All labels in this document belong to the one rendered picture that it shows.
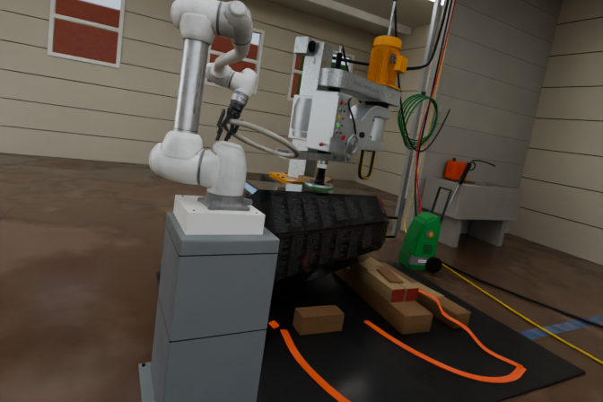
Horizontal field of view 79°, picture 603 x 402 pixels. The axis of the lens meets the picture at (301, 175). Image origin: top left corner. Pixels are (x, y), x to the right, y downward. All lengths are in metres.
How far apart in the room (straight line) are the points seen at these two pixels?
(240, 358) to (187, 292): 0.40
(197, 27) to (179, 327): 1.16
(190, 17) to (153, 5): 7.03
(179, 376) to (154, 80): 7.28
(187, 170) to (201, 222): 0.23
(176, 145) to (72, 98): 6.94
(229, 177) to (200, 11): 0.66
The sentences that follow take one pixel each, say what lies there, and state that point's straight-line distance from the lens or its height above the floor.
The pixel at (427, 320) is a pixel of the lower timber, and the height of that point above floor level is 0.10.
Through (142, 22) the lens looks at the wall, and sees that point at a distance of 8.57.
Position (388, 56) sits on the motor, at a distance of 3.23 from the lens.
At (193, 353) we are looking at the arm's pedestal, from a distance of 1.65.
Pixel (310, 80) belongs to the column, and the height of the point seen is 1.70.
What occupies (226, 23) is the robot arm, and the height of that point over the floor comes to 1.63.
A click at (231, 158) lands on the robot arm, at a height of 1.10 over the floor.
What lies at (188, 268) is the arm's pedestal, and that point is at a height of 0.69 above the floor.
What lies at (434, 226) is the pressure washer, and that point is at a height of 0.48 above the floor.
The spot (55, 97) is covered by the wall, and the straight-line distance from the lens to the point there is 8.47.
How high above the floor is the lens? 1.27
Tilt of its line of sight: 7 degrees down
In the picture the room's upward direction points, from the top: 9 degrees clockwise
